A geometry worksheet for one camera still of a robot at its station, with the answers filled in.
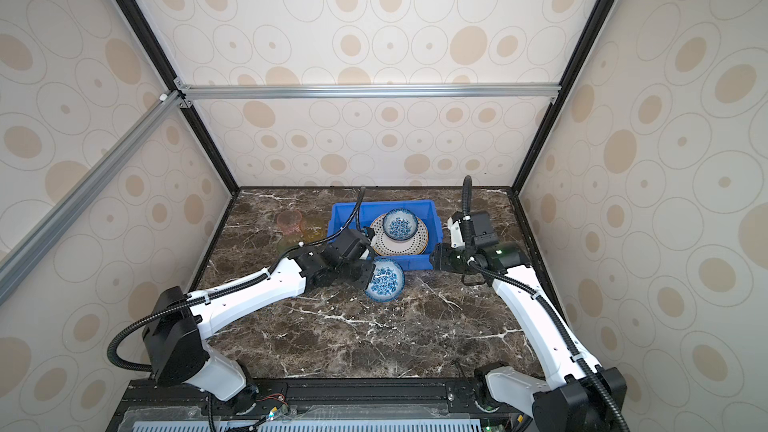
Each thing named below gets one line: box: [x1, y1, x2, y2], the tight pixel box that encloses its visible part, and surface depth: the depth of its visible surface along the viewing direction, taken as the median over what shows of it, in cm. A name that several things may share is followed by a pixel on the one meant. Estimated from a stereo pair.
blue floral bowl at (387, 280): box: [364, 258, 405, 302], surface depth 82 cm
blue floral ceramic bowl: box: [383, 208, 418, 241], surface depth 102 cm
